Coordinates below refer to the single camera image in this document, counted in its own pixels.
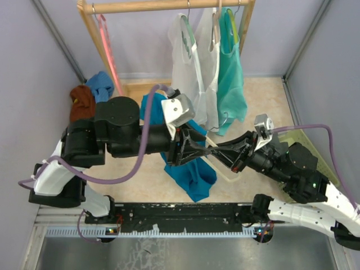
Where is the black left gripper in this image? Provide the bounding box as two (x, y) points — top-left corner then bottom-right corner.
(111, 123), (212, 167)

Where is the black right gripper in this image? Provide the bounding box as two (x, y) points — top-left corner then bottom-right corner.
(207, 130), (289, 183)

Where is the cream hanger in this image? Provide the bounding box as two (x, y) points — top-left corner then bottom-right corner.
(201, 112), (242, 183)

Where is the blue t-shirt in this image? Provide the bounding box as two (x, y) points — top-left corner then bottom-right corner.
(150, 93), (217, 203)

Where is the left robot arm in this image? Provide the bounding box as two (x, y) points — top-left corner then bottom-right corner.
(29, 94), (210, 223)

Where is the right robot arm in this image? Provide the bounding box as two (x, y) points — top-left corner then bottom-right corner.
(208, 132), (359, 250)

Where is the teal t-shirt on hanger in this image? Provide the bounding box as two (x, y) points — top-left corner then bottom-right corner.
(217, 7), (248, 136)

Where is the white t-shirt on green hanger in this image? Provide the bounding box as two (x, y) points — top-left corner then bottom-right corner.
(168, 13), (206, 125)

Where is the green hanger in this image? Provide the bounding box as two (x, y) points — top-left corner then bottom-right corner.
(180, 15), (196, 60)

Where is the wooden hanger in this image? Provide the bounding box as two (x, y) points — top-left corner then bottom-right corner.
(211, 0), (222, 46)

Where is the white t-shirt on wooden hanger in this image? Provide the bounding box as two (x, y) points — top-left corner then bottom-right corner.
(195, 8), (220, 128)

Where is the pink hanger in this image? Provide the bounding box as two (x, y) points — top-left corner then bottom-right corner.
(92, 3), (124, 96)

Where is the yellow hanger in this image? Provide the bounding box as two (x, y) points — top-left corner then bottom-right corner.
(227, 8), (239, 43)

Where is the light green perforated basket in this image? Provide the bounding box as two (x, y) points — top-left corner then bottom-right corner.
(278, 129), (341, 187)

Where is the light blue striped cloth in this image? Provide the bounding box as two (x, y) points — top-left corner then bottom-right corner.
(85, 71), (114, 103)

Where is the brown cloth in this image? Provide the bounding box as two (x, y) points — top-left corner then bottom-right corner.
(69, 85), (96, 122)

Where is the wooden clothes rack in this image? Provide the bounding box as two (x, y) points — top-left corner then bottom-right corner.
(76, 1), (255, 100)

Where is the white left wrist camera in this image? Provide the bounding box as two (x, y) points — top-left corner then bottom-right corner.
(161, 94), (195, 141)

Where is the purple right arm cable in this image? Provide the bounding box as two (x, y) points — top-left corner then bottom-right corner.
(269, 124), (360, 214)

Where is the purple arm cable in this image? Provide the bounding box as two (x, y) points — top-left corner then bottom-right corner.
(17, 84), (177, 192)
(269, 124), (360, 214)

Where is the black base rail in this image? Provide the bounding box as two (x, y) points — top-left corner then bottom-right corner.
(85, 202), (269, 232)

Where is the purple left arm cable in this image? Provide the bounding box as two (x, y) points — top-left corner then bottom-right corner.
(17, 84), (177, 192)

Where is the white toothed cable strip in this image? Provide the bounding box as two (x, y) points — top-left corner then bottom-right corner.
(44, 226), (275, 239)

